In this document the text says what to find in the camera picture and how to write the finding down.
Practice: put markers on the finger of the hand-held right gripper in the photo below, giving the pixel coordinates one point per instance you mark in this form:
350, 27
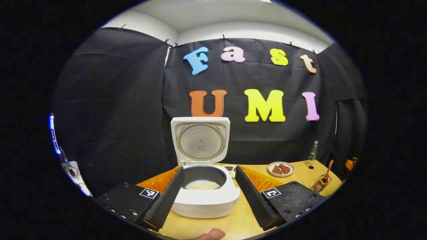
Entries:
351, 164

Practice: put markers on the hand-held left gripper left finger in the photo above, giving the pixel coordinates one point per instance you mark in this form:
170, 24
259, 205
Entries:
165, 200

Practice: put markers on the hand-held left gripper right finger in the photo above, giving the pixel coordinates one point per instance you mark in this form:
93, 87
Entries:
255, 200

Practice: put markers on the white rice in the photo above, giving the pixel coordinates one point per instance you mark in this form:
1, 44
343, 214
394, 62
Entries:
202, 185

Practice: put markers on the white rice cooker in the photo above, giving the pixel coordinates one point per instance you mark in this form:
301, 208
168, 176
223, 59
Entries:
206, 203

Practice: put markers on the white round plate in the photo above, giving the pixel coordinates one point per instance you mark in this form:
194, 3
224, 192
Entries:
282, 175

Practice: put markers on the brown meat piece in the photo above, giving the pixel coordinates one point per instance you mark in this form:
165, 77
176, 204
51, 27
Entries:
285, 168
277, 170

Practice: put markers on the white divided condiment dish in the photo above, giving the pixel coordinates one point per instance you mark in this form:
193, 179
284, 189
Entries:
231, 170

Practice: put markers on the clear plastic water bottle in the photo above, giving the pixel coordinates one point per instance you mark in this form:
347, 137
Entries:
312, 155

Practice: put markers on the black backdrop cloth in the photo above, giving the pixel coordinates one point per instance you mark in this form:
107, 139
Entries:
126, 110

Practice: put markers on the blue and white panel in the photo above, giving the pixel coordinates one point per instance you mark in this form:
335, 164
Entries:
52, 133

